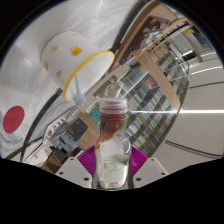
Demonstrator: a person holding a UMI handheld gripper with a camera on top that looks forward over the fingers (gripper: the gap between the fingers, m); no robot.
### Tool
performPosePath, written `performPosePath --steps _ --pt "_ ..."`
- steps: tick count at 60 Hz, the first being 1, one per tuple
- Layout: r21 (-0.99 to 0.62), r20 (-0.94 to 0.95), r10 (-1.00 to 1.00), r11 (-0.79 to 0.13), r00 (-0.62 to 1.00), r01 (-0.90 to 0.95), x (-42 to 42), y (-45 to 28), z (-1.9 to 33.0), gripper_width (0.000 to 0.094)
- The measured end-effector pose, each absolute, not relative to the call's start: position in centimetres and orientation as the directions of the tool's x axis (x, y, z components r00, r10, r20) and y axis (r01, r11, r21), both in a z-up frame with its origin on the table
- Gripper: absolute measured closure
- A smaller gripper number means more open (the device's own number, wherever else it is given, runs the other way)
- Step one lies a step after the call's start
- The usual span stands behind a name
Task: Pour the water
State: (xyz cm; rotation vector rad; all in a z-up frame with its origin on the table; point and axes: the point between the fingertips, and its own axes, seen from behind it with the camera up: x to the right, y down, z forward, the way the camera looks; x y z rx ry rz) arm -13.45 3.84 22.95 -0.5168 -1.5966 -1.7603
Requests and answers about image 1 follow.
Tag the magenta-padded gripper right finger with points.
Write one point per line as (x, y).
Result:
(150, 170)

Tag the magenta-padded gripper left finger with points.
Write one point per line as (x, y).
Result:
(75, 170)

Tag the clear plastic drink bottle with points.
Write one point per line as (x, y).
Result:
(113, 143)

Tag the dark grey architectural model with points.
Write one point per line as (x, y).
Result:
(68, 136)

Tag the long curved book shelf unit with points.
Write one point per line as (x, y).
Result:
(153, 96)

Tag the light blue plastic spoon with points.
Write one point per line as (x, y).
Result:
(78, 91)

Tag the flat round red coaster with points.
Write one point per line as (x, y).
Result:
(13, 120)

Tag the beige architectural model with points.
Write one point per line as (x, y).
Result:
(108, 87)

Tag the white mug with yellow rim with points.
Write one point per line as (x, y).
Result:
(65, 58)

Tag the brown architectural model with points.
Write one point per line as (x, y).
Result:
(146, 36)

